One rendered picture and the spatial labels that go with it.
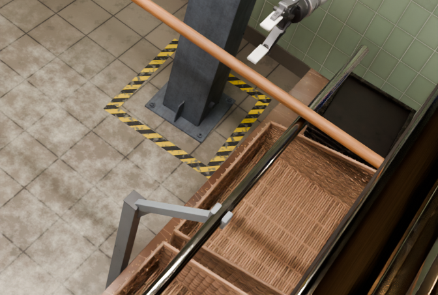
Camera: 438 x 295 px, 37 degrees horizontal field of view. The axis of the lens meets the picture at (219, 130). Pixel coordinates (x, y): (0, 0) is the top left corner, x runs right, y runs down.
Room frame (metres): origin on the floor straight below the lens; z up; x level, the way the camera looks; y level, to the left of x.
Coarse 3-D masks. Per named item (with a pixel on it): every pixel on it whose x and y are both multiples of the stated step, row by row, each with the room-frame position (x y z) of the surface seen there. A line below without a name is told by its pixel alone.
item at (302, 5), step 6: (300, 0) 1.43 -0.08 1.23; (294, 6) 1.39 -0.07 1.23; (300, 6) 1.41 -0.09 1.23; (306, 6) 1.43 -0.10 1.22; (294, 12) 1.40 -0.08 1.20; (300, 12) 1.40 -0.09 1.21; (306, 12) 1.42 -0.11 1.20; (282, 18) 1.36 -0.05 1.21; (288, 18) 1.37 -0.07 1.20; (294, 18) 1.40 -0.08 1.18; (300, 18) 1.40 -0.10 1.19; (282, 24) 1.36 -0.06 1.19
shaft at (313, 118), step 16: (144, 0) 1.23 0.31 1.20; (160, 16) 1.20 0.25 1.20; (192, 32) 1.19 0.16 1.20; (208, 48) 1.16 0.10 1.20; (240, 64) 1.14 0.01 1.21; (256, 80) 1.11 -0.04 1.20; (272, 96) 1.09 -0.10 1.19; (288, 96) 1.09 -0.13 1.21; (304, 112) 1.07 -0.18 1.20; (320, 128) 1.05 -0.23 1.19; (336, 128) 1.05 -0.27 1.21; (352, 144) 1.03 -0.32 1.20; (368, 160) 1.00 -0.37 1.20
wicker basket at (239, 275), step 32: (288, 160) 1.36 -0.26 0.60; (320, 160) 1.32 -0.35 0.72; (352, 160) 1.30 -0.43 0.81; (224, 192) 1.15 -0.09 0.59; (256, 192) 1.19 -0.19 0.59; (288, 192) 1.24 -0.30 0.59; (320, 192) 1.29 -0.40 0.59; (352, 192) 1.28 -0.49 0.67; (192, 224) 0.99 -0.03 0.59; (256, 224) 1.08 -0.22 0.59; (288, 224) 1.13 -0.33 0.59; (320, 224) 1.17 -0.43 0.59; (224, 256) 0.93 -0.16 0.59; (256, 256) 0.97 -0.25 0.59; (288, 256) 1.01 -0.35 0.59; (256, 288) 0.79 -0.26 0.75; (288, 288) 0.91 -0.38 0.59
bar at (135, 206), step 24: (360, 48) 1.40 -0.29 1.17; (288, 144) 0.98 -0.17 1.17; (264, 168) 0.89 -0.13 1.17; (240, 192) 0.80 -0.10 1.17; (192, 216) 0.74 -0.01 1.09; (216, 216) 0.72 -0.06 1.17; (120, 240) 0.79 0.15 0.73; (192, 240) 0.64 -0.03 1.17; (120, 264) 0.78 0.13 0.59; (168, 264) 0.57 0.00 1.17
